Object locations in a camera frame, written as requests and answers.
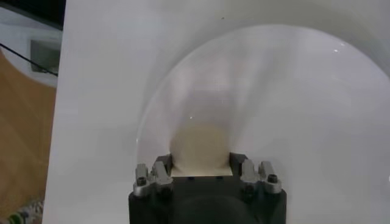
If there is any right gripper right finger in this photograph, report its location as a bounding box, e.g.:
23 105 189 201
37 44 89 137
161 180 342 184
229 152 283 195

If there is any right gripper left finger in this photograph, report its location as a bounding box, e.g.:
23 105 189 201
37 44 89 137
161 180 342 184
133 153 174 198

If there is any white steamed baozi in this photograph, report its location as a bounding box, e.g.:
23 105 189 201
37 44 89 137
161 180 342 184
169 121 234 177

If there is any white and black robot base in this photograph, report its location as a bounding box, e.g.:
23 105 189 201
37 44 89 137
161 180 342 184
0 0 66 89

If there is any round white plate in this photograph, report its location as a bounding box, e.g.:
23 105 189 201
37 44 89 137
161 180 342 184
136 24 390 224

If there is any black floor cable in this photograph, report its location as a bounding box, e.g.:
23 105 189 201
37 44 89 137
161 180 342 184
0 43 59 77

